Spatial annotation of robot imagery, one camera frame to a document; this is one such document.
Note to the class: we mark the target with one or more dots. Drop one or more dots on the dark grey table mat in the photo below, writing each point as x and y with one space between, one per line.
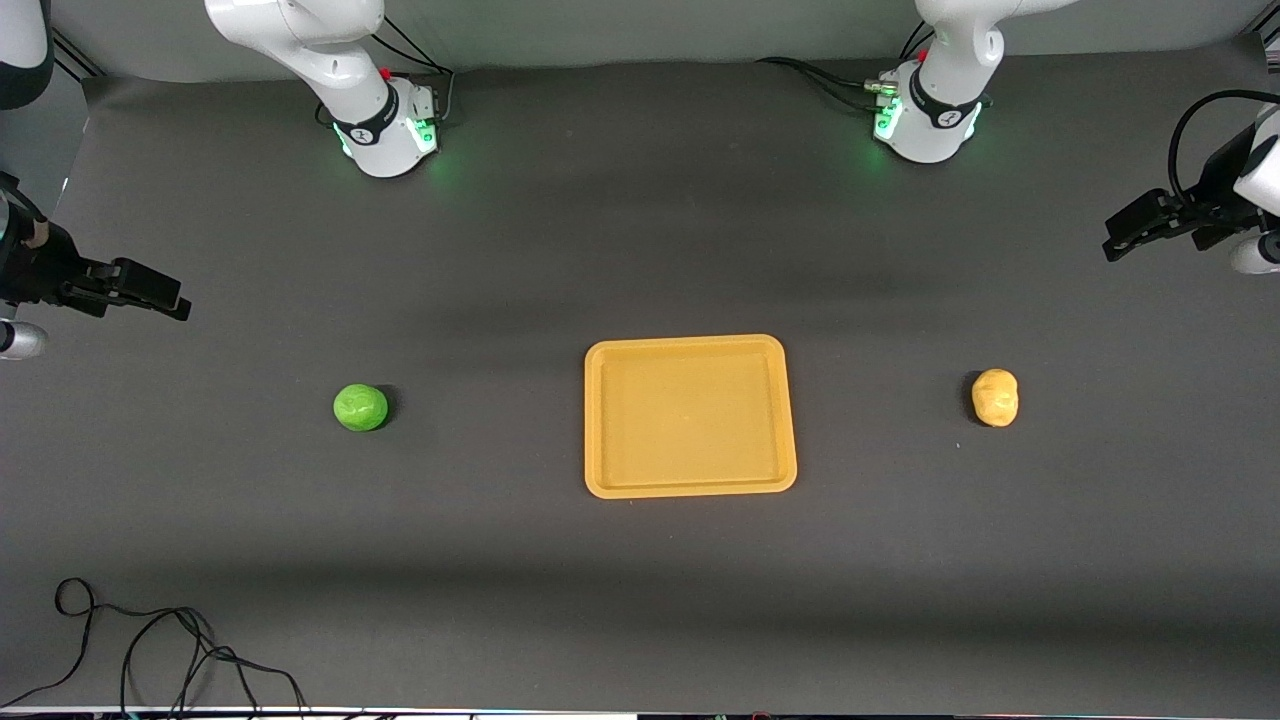
640 600

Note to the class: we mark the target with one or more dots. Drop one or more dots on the yellow potato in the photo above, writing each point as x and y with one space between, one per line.
995 398

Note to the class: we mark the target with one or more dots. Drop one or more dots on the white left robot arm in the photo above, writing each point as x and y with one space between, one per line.
935 130

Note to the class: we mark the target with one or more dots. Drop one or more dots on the yellow plastic tray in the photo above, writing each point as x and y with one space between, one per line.
690 415

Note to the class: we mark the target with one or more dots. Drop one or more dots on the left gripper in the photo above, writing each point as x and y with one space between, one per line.
1207 207

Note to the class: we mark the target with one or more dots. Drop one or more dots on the green apple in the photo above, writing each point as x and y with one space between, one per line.
360 408

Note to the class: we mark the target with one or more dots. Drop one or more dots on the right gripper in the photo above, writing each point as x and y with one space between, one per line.
42 268

